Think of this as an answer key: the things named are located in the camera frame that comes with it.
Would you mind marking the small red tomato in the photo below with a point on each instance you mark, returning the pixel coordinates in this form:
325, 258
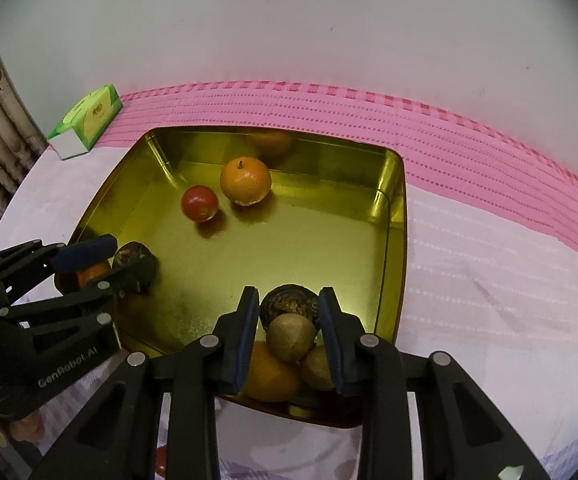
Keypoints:
161, 460

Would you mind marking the large dark dried fruit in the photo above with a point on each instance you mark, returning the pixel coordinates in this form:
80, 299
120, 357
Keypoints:
129, 257

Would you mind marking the red and gold tin box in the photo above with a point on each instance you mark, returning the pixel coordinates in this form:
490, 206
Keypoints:
269, 240

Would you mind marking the orange with rough brown patch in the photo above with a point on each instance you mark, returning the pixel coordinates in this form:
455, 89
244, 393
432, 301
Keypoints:
91, 274

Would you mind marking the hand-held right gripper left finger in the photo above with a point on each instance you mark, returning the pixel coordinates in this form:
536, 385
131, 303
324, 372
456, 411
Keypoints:
246, 340

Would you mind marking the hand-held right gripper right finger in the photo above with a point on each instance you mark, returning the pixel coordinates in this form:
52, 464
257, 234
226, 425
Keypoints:
336, 340

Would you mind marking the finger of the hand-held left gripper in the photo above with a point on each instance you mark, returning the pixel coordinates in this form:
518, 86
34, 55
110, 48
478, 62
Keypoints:
84, 254
119, 285

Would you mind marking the orange with green stem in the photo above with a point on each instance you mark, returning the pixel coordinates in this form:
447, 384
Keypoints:
245, 181

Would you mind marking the small dark dried fruit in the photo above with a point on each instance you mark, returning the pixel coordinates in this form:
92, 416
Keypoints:
289, 300

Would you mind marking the pink purple checkered tablecloth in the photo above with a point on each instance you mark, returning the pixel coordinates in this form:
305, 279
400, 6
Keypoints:
469, 260

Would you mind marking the person's left hand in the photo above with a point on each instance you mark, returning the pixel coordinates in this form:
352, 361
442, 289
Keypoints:
21, 427

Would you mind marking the brown longan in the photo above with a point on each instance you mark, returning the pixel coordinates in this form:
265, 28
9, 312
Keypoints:
317, 370
291, 337

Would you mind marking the green tissue box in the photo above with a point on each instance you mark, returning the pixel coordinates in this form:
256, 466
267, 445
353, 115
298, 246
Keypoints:
89, 117

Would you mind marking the yellow kumquat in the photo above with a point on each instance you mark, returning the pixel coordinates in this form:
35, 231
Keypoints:
269, 375

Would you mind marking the large red tomato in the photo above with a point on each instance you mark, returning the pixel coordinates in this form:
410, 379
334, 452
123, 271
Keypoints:
199, 203

